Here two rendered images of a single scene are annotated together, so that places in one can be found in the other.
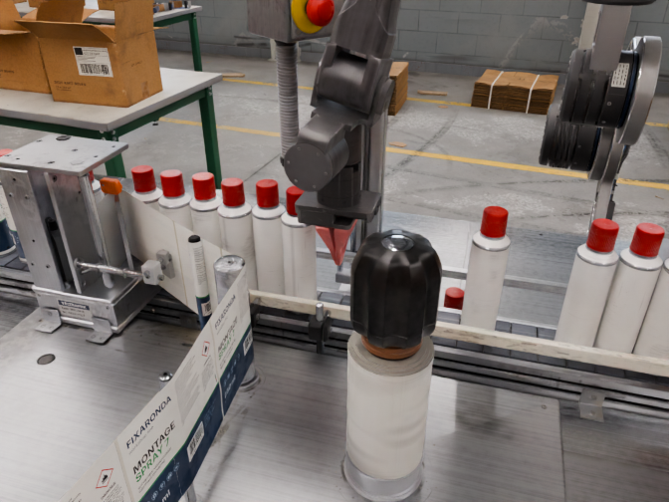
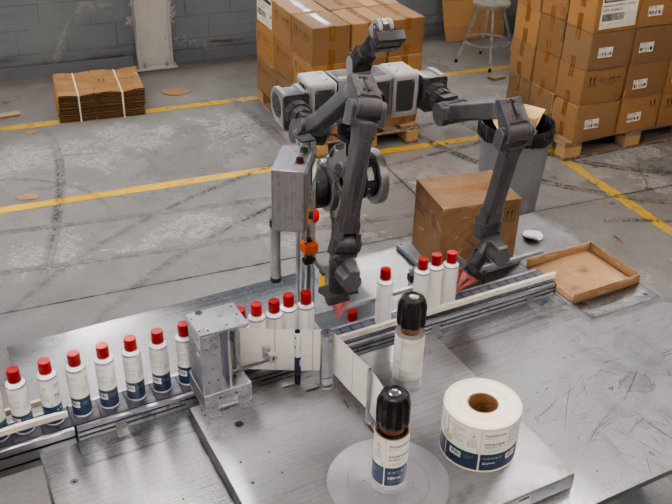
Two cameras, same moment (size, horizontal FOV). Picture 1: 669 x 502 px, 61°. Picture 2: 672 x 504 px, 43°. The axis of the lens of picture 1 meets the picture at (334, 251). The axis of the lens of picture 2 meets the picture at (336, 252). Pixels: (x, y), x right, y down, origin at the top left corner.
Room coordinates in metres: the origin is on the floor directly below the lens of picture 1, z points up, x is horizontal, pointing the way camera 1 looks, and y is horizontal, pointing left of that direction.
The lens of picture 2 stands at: (-0.81, 1.45, 2.47)
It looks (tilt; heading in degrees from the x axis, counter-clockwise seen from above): 31 degrees down; 316
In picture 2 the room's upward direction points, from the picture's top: 1 degrees clockwise
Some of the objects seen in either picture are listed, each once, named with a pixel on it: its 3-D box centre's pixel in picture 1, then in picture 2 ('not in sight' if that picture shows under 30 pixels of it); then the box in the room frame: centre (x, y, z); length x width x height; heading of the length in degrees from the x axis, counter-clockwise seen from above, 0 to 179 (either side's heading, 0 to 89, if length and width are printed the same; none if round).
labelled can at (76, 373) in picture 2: not in sight; (78, 383); (0.94, 0.70, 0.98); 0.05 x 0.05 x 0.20
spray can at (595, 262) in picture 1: (587, 289); (421, 285); (0.64, -0.35, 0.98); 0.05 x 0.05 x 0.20
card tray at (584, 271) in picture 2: not in sight; (582, 271); (0.44, -1.02, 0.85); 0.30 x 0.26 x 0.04; 74
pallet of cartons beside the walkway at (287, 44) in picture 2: not in sight; (334, 63); (3.57, -2.76, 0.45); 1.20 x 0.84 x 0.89; 160
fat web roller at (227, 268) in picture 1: (236, 324); (326, 359); (0.57, 0.13, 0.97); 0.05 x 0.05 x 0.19
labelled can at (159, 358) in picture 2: not in sight; (159, 360); (0.87, 0.48, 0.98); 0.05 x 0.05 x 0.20
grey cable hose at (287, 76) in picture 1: (288, 101); (275, 250); (0.86, 0.07, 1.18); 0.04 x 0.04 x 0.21
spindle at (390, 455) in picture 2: not in sight; (391, 438); (0.19, 0.27, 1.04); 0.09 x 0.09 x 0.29
